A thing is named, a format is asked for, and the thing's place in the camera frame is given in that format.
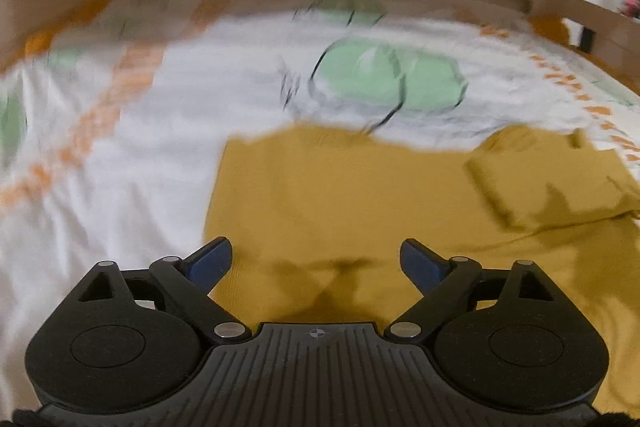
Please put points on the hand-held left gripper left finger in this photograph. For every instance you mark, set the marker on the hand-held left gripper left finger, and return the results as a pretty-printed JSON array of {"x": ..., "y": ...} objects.
[{"x": 211, "y": 264}]

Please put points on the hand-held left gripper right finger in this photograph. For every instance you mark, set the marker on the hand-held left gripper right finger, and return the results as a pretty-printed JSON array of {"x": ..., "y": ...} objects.
[{"x": 420, "y": 264}]

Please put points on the mustard yellow knit sweater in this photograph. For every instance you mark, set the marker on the mustard yellow knit sweater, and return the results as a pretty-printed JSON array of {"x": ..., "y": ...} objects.
[{"x": 325, "y": 207}]

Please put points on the white leaf-print bedsheet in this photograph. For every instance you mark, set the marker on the white leaf-print bedsheet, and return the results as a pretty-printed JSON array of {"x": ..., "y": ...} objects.
[{"x": 200, "y": 82}]

